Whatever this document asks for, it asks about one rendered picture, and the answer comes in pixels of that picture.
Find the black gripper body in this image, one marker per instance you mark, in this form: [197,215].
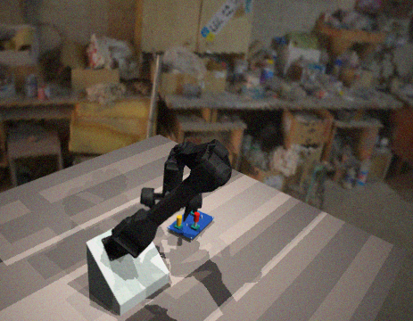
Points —
[148,195]

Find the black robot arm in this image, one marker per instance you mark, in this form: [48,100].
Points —
[210,169]

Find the blue circuit board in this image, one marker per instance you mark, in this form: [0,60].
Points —
[194,223]

